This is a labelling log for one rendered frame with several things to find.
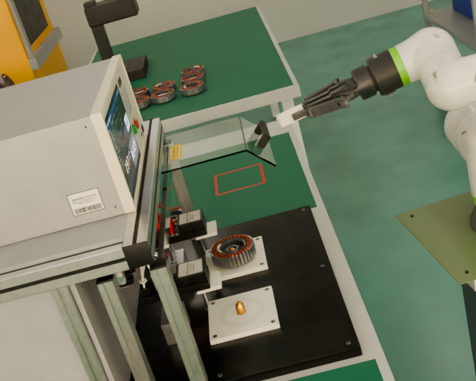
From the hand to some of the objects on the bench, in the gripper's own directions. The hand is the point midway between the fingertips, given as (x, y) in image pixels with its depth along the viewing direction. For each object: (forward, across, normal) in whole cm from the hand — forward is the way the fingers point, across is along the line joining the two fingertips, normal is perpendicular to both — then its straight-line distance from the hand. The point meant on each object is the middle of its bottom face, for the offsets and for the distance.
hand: (292, 116), depth 172 cm
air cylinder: (+40, -34, -21) cm, 56 cm away
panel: (+52, -22, -20) cm, 60 cm away
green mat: (+55, +42, -27) cm, 74 cm away
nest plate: (+26, -33, -24) cm, 48 cm away
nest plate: (+28, -9, -26) cm, 39 cm away
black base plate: (+29, -21, -27) cm, 45 cm away
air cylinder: (+42, -10, -23) cm, 49 cm away
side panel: (+64, -56, -17) cm, 86 cm away
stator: (+27, -9, -25) cm, 38 cm away
